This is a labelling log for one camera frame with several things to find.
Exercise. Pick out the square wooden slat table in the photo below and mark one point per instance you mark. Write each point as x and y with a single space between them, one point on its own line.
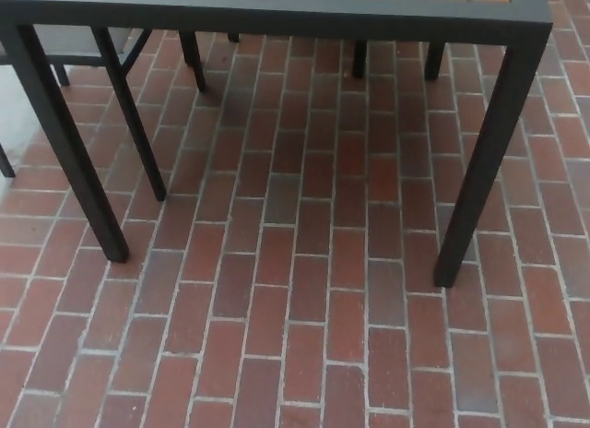
322 6

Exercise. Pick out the dark metal chair leg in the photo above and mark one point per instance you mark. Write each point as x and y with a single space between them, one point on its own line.
359 59

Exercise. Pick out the dark mesh chair, wooden armrests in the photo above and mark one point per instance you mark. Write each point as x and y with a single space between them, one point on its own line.
133 123

